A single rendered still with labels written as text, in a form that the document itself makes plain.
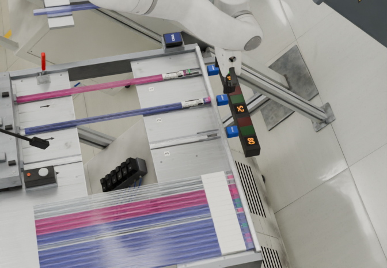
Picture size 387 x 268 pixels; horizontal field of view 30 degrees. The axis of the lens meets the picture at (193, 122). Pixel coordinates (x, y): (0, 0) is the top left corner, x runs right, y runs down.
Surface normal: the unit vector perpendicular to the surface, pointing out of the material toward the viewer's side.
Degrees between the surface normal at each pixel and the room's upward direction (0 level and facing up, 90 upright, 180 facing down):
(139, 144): 0
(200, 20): 52
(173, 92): 46
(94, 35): 90
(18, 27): 0
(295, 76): 0
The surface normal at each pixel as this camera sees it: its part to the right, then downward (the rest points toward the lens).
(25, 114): 0.03, -0.58
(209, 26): -0.22, 0.47
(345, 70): -0.68, -0.29
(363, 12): 0.35, 0.68
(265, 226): 0.70, -0.53
